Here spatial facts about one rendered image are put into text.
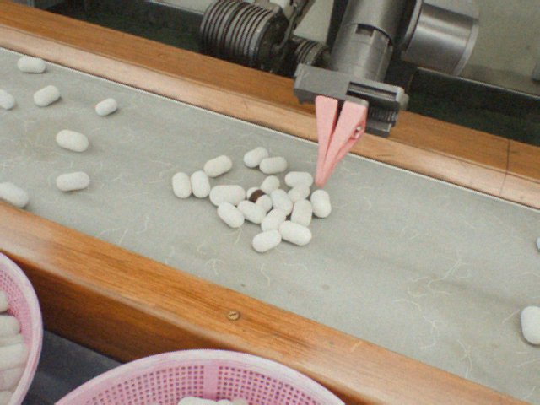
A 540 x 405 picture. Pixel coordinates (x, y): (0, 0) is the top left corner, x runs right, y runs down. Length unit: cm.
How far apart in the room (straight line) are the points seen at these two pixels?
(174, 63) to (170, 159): 21
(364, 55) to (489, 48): 214
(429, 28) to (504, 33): 208
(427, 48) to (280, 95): 27
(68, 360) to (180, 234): 15
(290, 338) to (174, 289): 11
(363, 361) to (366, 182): 28
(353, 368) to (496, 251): 25
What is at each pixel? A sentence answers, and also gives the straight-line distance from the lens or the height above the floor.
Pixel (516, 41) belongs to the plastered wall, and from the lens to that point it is 265.
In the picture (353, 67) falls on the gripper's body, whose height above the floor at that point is 91.
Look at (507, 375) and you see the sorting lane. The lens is 51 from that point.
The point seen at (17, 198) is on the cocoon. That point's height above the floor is 76.
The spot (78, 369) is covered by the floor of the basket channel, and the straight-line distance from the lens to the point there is 53.
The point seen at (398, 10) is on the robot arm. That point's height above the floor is 95.
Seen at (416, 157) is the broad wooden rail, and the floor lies 75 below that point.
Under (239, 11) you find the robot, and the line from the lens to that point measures 99.
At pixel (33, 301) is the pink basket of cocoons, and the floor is 77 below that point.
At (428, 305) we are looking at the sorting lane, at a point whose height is 74.
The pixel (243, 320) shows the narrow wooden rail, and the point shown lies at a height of 76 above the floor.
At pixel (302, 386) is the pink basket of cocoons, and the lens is 42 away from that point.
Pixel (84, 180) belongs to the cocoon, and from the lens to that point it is 60.
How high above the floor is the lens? 111
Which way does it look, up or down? 38 degrees down
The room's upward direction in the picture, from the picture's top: 8 degrees clockwise
